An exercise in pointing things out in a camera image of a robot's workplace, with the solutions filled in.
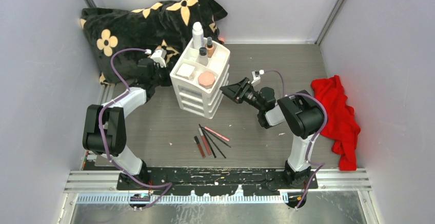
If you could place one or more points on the white plastic drawer organizer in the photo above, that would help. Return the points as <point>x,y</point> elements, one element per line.
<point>190,96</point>

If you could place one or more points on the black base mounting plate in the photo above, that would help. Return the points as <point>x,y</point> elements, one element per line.
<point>223,181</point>

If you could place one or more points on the black cap clear bottle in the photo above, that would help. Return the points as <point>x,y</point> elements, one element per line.
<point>203,56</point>

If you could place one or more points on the white spray bottle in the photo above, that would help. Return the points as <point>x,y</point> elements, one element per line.
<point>197,36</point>

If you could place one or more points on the dark red lip gloss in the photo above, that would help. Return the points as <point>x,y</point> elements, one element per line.
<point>196,139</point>

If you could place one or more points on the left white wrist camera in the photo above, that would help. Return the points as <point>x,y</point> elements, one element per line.
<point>158,56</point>

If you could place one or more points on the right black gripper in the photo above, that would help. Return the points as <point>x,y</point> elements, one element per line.
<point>237,91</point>

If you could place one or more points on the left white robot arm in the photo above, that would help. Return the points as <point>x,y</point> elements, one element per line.
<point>105,126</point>

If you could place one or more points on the pink makeup pencil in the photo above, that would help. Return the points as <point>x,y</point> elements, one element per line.
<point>217,134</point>

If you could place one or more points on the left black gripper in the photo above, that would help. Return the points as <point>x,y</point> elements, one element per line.
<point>168,83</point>

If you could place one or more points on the red lip gloss tube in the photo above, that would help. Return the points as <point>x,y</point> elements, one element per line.
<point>204,141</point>

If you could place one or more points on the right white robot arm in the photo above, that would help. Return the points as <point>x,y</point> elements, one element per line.
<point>304,115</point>

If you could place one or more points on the beige foundation bottle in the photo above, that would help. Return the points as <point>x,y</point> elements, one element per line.
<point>210,47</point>

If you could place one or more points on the red cloth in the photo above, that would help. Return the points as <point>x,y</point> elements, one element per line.
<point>341,127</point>

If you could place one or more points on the small cream box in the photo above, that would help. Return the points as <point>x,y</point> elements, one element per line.
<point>186,71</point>

